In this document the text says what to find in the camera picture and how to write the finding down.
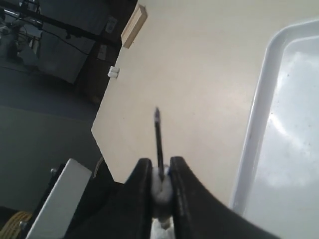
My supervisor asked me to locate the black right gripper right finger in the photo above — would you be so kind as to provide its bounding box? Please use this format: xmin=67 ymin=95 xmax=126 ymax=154
xmin=170 ymin=156 xmax=276 ymax=239

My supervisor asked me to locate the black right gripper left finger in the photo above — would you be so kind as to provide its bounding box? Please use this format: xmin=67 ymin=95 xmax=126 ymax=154
xmin=67 ymin=158 xmax=153 ymax=239

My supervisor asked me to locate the white marshmallow tip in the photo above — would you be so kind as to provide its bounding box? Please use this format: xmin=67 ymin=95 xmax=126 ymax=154
xmin=151 ymin=165 xmax=173 ymax=221

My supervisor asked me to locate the white marshmallow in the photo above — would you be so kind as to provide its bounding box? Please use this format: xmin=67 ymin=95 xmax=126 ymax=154
xmin=150 ymin=217 xmax=175 ymax=239

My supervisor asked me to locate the thin metal skewer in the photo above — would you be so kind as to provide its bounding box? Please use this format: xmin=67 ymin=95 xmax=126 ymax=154
xmin=154 ymin=107 xmax=164 ymax=181

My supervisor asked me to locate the white box beside table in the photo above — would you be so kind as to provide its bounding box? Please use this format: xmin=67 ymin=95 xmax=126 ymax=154
xmin=25 ymin=159 xmax=91 ymax=239

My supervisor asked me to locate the white rectangular plastic tray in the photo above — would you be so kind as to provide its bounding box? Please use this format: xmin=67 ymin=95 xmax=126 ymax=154
xmin=229 ymin=19 xmax=319 ymax=239

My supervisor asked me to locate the small white clip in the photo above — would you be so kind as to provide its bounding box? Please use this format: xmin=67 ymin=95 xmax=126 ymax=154
xmin=108 ymin=66 xmax=120 ymax=79

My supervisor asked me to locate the wooden block on table edge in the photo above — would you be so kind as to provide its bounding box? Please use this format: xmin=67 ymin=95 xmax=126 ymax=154
xmin=121 ymin=4 xmax=148 ymax=49

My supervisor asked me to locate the yellow coiled hose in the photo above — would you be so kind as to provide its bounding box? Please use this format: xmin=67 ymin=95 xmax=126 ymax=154
xmin=0 ymin=211 xmax=32 ymax=239

